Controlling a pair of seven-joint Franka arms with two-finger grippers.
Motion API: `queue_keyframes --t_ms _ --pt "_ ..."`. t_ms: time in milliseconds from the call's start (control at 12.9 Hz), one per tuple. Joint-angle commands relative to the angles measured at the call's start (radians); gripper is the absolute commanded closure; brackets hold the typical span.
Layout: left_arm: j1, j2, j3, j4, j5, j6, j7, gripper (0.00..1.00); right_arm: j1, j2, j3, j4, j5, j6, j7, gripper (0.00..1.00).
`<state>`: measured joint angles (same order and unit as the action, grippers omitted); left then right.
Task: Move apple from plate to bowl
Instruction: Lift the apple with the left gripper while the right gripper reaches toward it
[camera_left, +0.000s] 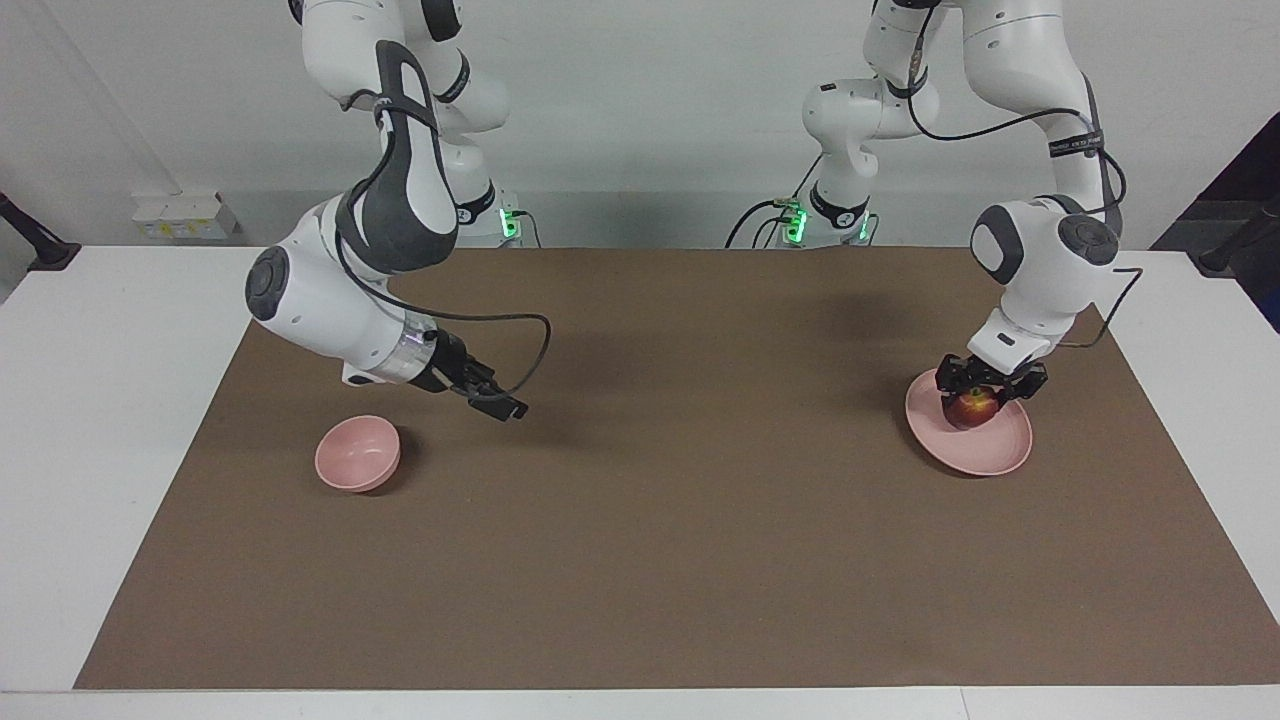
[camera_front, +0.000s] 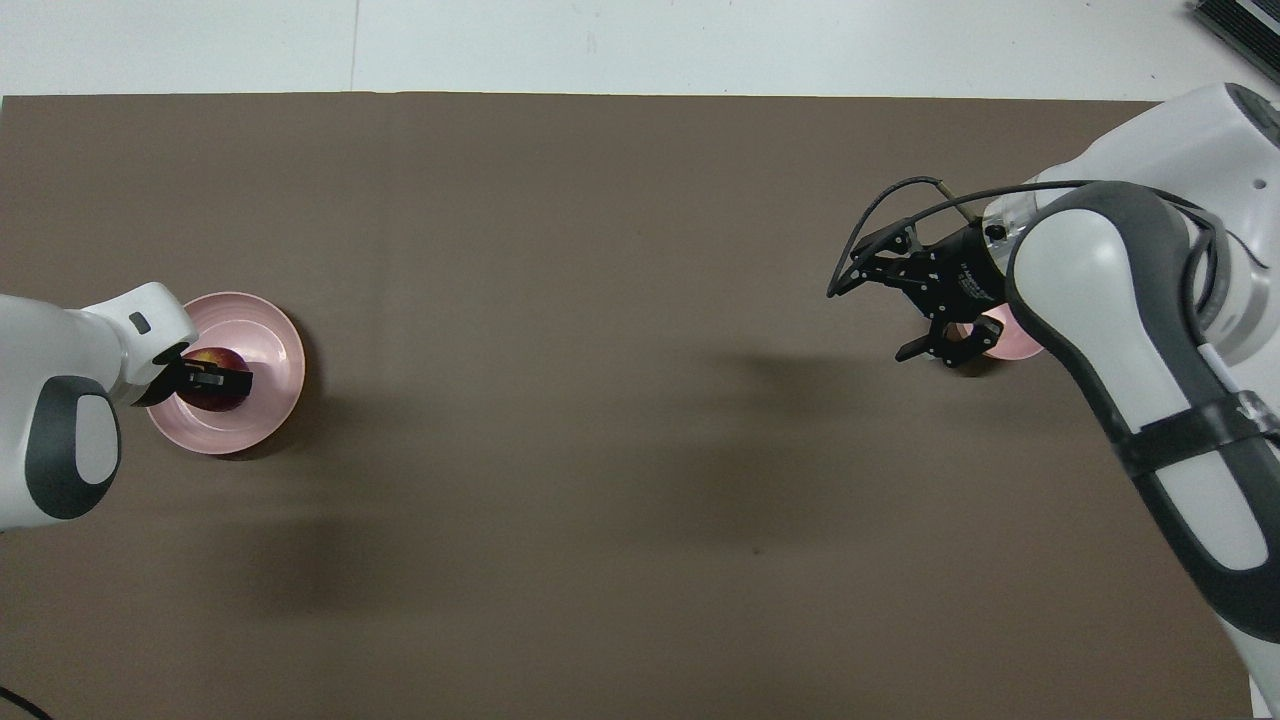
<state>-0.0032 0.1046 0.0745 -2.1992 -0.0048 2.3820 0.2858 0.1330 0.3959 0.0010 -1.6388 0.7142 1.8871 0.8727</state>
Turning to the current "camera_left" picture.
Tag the pink plate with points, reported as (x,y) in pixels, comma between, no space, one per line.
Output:
(990,450)

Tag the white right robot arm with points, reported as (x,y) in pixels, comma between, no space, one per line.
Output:
(330,300)

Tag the red apple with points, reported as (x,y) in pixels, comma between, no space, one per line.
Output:
(975,410)

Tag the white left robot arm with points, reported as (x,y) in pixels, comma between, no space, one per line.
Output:
(1040,280)

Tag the black clamp stand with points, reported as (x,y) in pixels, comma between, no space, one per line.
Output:
(1225,255)
(45,252)

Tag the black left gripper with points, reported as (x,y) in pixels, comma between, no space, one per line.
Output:
(985,373)

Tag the brown table mat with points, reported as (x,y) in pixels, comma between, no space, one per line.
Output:
(650,550)

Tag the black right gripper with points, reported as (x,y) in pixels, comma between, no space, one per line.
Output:
(445,365)

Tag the dark background equipment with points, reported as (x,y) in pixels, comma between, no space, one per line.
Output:
(1250,180)

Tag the pink bowl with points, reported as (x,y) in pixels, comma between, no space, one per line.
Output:
(355,455)

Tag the white power strip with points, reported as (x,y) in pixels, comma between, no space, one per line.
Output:
(180,218)

